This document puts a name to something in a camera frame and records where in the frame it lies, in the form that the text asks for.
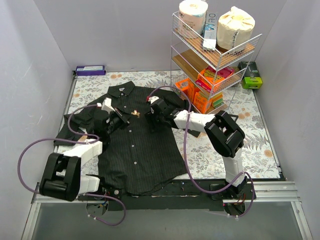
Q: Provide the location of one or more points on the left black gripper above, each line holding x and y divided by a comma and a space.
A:
121, 114

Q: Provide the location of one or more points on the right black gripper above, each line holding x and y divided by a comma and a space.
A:
152, 116

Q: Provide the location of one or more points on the gold brooch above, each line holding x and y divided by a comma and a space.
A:
136, 113

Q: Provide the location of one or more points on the black pinstriped shirt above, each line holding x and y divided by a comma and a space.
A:
138, 160

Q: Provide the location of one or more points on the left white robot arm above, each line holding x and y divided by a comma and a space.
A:
62, 178

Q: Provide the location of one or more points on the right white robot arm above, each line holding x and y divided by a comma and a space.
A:
225, 135

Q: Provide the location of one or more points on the black brooch display box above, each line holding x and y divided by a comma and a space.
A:
234, 117

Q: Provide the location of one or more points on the orange box left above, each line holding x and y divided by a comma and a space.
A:
188, 88

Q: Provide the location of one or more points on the floral tablecloth mat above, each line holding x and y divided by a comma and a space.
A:
258, 156

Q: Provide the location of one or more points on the purple flat box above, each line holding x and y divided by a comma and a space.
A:
91, 70

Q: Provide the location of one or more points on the orange pink snack box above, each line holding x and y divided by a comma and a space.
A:
212, 81

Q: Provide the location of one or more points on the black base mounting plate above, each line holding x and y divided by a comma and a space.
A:
183, 195

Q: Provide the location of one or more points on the blue white toothpaste box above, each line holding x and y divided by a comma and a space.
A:
210, 32

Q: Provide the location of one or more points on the green black box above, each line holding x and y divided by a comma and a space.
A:
251, 78

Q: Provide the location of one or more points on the white toilet paper roll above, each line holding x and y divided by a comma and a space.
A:
192, 17

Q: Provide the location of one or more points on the cream toilet paper roll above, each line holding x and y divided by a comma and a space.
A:
234, 28

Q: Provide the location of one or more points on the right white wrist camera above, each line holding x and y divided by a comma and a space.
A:
151, 99

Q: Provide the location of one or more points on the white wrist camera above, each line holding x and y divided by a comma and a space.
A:
151, 99
107, 105

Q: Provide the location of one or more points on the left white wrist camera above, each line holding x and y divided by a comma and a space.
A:
107, 105

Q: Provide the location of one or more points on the white wire shelf rack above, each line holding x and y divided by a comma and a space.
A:
188, 55

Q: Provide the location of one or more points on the aluminium frame rail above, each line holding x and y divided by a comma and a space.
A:
43, 219

